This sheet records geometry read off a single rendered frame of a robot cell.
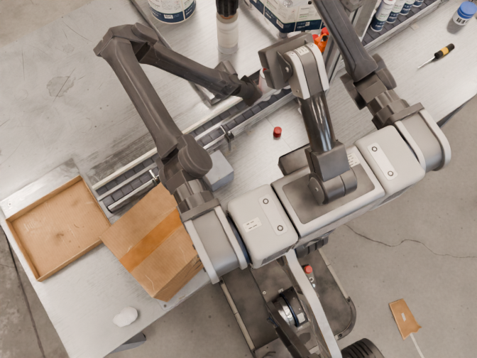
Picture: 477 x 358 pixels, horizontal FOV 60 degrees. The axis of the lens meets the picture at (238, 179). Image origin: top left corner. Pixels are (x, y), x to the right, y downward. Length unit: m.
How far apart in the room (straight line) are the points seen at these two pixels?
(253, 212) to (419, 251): 1.83
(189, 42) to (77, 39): 0.50
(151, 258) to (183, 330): 1.14
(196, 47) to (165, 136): 0.90
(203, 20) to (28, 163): 0.91
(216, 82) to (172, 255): 0.54
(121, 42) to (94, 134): 0.73
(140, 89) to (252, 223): 0.41
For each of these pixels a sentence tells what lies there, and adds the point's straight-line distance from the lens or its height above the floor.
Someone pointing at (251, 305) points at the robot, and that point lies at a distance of 2.08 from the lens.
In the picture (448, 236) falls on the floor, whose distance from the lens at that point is 2.65.
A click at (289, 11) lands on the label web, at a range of 1.70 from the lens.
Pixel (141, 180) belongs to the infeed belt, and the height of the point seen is 0.88.
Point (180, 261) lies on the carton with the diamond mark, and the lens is 1.22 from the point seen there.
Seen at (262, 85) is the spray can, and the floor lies 0.99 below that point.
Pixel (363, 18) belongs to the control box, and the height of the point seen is 1.37.
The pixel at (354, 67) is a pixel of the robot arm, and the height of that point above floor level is 1.50.
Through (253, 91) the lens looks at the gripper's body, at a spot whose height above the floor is 1.02.
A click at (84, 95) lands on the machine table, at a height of 0.83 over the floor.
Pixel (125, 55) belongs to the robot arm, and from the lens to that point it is 1.05.
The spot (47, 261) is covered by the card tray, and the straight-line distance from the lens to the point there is 1.63.
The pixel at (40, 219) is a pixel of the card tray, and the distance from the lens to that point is 1.68.
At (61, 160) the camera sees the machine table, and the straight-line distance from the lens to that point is 1.73.
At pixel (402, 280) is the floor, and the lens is 2.50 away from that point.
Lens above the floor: 2.31
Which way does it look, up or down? 71 degrees down
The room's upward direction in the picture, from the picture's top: 1 degrees clockwise
